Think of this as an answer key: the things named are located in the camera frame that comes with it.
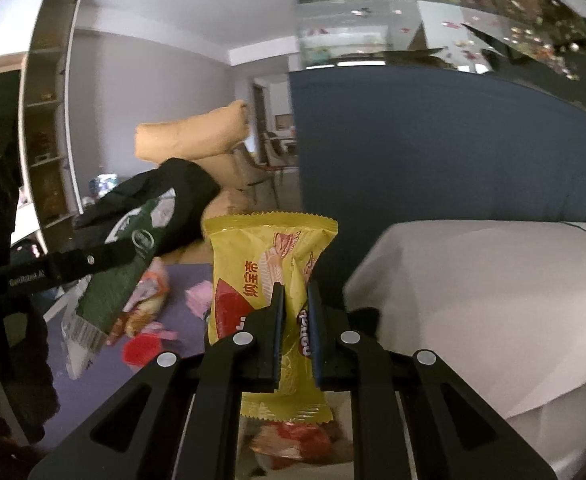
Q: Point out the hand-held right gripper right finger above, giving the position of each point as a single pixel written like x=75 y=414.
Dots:
x=314 y=330

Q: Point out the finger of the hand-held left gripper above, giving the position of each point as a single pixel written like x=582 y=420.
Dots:
x=73 y=262

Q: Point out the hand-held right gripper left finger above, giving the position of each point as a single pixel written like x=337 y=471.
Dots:
x=279 y=330

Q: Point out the green snack packet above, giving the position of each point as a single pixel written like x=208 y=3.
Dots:
x=118 y=285

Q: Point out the white crumpled wrapper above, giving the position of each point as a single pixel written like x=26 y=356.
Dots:
x=80 y=360

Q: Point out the colourful gift bag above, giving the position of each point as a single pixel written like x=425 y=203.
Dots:
x=104 y=185

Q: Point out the orange snack packet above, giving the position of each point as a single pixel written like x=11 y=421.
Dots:
x=148 y=305

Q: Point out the red snack packet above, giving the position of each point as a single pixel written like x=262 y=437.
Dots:
x=293 y=440

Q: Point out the red pink hexagonal bowl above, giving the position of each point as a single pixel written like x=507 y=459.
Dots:
x=140 y=352

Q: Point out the black jacket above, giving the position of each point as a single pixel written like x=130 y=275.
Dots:
x=193 y=195

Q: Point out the wooden bookshelf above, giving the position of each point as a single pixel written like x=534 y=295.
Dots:
x=48 y=125

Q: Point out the grey dining chair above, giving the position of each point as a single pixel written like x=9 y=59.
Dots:
x=275 y=155

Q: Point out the long tan cushion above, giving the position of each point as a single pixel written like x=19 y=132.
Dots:
x=193 y=135

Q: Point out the glass fish tank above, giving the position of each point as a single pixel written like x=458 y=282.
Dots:
x=373 y=10

